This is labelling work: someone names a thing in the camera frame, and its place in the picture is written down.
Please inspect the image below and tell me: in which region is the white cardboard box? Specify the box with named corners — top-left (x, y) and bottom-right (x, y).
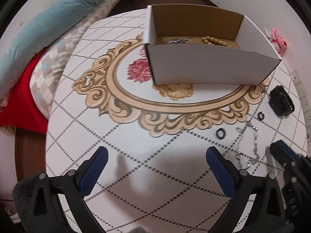
top-left (143, 4), bottom-right (281, 86)

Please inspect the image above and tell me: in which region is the wooden bead bracelet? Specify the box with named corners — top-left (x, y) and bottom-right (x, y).
top-left (201, 35), bottom-right (232, 47)

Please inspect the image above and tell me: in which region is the white power strip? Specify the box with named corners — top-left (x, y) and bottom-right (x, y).
top-left (292, 70), bottom-right (310, 142)

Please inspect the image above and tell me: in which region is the silver chain bracelet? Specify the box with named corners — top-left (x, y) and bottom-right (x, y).
top-left (234, 119), bottom-right (260, 169)

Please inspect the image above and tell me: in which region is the silver chain necklace in box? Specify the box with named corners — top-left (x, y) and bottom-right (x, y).
top-left (163, 36), bottom-right (193, 44)

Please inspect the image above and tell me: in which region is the red sheet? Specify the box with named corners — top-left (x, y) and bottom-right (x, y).
top-left (1, 48), bottom-right (48, 134)

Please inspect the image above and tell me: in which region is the white patterned tablecloth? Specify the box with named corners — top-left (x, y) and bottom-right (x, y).
top-left (46, 10), bottom-right (307, 232)

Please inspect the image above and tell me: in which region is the checkered grey white blanket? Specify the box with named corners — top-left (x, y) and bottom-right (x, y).
top-left (30, 0), bottom-right (119, 119)

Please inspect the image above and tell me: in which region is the pink panther plush toy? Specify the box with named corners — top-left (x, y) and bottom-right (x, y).
top-left (268, 28), bottom-right (288, 56)

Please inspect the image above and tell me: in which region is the teal quilt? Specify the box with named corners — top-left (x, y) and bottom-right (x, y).
top-left (1, 0), bottom-right (103, 99)

